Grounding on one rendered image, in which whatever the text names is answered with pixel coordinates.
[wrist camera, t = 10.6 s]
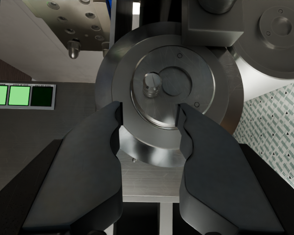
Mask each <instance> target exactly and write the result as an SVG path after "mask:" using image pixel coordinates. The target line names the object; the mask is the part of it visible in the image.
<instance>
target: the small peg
mask: <svg viewBox="0 0 294 235"><path fill-rule="evenodd" d="M161 84H162V78H161V76H160V75H159V74H158V73H156V72H149V73H147V74H146V75H145V76H144V78H143V94H144V95H145V96H146V97H147V98H155V97H156V96H157V95H158V93H159V91H160V88H161Z"/></svg>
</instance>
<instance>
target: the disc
mask: <svg viewBox="0 0 294 235"><path fill-rule="evenodd" d="M157 35H182V23H181V22H173V21H162V22H155V23H150V24H146V25H143V26H141V27H138V28H136V29H134V30H132V31H130V32H129V33H127V34H125V35H124V36H122V37H121V38H120V39H119V40H118V41H117V42H116V43H115V44H114V45H113V46H112V47H111V48H110V49H109V51H108V52H107V54H106V55H105V57H104V58H103V60H102V62H101V64H100V67H99V70H98V73H97V77H96V82H95V103H96V108H97V111H98V110H100V109H102V108H103V107H105V106H107V105H108V104H110V103H111V102H112V96H111V86H112V78H113V74H114V71H115V69H116V67H117V65H118V63H119V61H120V60H121V58H122V57H123V55H124V54H125V53H126V52H127V51H128V50H129V49H130V48H131V47H133V46H134V45H136V44H137V43H139V42H140V41H142V40H144V39H147V38H150V37H153V36H157ZM206 47H207V48H208V49H209V50H210V51H211V52H212V53H213V54H214V55H215V56H216V57H217V59H218V60H219V61H220V63H221V64H222V66H223V69H224V70H225V73H226V76H227V79H228V84H229V103H228V107H227V111H226V114H225V116H224V118H223V120H222V122H221V124H220V126H222V127H223V128H224V129H226V130H227V131H228V132H229V133H230V134H231V135H233V133H234V131H235V130H236V128H237V126H238V124H239V121H240V118H241V115H242V111H243V106H244V87H243V81H242V77H241V74H240V71H239V69H238V66H237V64H236V62H235V60H234V59H233V57H232V55H231V54H230V52H229V51H228V50H227V49H226V47H218V46H206ZM131 97H132V101H133V96H132V91H131ZM133 104H134V101H133ZM134 106H135V104H134ZM135 108H136V106H135ZM136 110H137V108H136ZM137 112H138V113H139V111H138V110H137ZM139 114H140V113H139ZM140 115H141V114H140ZM141 116H142V115H141ZM142 117H143V116H142ZM143 118H144V117H143ZM144 119H145V118H144ZM145 120H146V119H145ZM146 121H147V120H146ZM147 122H149V121H147ZM149 123H150V122H149ZM150 124H152V123H150ZM152 125H154V124H152ZM154 126H156V125H154ZM156 127H159V126H156ZM159 128H162V129H169V130H174V129H177V128H163V127H159ZM119 143H120V149H122V150H123V151H124V152H126V153H127V154H129V155H130V156H132V157H133V158H135V159H137V160H139V161H142V162H144V163H147V164H150V165H154V166H161V167H181V166H184V164H185V162H186V159H185V158H184V156H183V155H182V153H181V151H180V149H177V150H166V149H160V148H156V147H152V146H149V145H147V144H145V143H143V142H141V141H139V140H138V139H136V138H135V137H134V136H133V135H131V134H130V133H129V132H128V131H127V130H126V129H125V127H124V126H123V125H121V127H120V129H119Z"/></svg>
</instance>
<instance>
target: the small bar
mask: <svg viewBox="0 0 294 235"><path fill-rule="evenodd" d="M93 4H94V7H95V9H96V12H97V15H98V18H99V21H100V24H101V27H102V30H103V32H110V25H111V11H110V7H109V3H108V0H93Z"/></svg>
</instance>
